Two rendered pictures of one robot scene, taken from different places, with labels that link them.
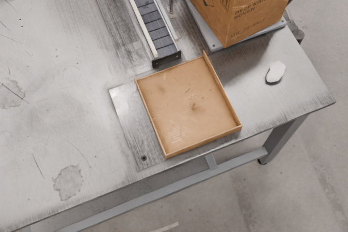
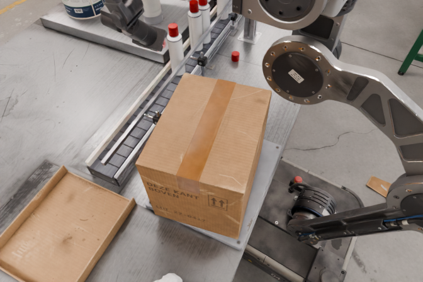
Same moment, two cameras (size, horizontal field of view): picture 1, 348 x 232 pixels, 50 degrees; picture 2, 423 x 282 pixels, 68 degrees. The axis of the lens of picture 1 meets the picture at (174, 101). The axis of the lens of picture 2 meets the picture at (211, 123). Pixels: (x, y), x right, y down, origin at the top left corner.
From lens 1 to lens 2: 0.84 m
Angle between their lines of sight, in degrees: 27
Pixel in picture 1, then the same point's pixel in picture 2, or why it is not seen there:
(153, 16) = (136, 132)
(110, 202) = not seen: hidden behind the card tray
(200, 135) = (34, 272)
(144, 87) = (64, 182)
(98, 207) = not seen: hidden behind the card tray
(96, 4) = (127, 92)
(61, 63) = (51, 114)
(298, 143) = not seen: outside the picture
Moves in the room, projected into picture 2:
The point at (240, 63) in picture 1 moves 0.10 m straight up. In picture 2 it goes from (153, 242) to (146, 228)
